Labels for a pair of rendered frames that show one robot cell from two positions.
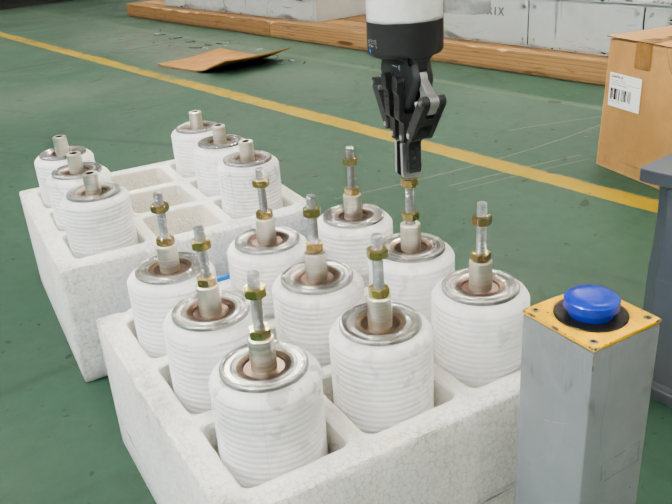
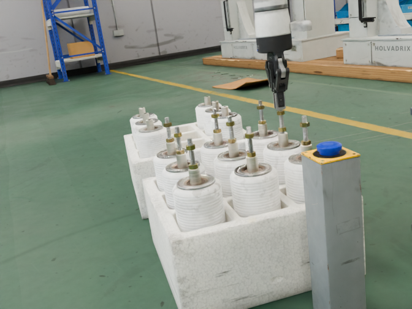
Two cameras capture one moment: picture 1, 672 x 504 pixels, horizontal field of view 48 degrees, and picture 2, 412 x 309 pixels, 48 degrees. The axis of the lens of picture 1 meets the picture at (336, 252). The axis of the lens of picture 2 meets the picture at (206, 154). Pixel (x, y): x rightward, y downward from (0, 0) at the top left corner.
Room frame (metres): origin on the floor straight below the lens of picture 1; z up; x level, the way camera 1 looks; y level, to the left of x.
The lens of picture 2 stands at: (-0.27, -0.19, 0.55)
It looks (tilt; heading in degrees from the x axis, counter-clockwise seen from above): 16 degrees down; 16
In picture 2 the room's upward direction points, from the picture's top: 8 degrees counter-clockwise
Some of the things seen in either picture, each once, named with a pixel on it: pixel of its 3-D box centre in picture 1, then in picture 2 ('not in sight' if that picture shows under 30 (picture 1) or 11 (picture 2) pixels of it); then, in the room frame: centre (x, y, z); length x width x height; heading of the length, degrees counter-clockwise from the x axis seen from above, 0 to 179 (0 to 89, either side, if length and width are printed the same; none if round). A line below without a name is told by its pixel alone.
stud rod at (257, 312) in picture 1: (257, 313); (192, 157); (0.54, 0.07, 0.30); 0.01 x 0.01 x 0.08
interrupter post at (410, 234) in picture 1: (410, 237); (282, 140); (0.76, -0.08, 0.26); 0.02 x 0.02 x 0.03
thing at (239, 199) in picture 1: (253, 213); (228, 143); (1.12, 0.13, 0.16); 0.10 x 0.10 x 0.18
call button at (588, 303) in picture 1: (591, 307); (329, 149); (0.48, -0.19, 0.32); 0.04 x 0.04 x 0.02
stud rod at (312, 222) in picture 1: (313, 230); (231, 132); (0.70, 0.02, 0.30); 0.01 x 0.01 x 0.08
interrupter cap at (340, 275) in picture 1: (317, 277); (233, 156); (0.70, 0.02, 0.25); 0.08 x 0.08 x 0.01
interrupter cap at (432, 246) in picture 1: (410, 247); (283, 145); (0.76, -0.08, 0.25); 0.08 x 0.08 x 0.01
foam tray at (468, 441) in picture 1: (327, 405); (242, 221); (0.70, 0.02, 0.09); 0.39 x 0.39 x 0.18; 29
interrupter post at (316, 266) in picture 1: (316, 266); (233, 149); (0.70, 0.02, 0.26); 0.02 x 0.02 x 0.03
